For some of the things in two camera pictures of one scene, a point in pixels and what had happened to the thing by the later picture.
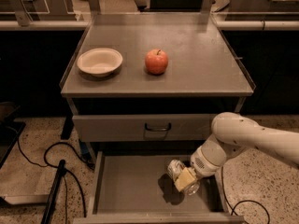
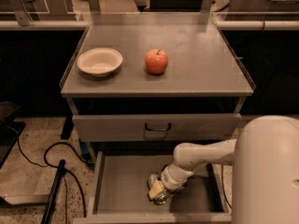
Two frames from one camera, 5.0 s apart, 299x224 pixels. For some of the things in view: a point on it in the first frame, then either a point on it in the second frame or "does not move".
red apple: (156, 62) does not move
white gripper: (202, 164) to (168, 177)
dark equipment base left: (10, 130) does not move
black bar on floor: (48, 217) does not move
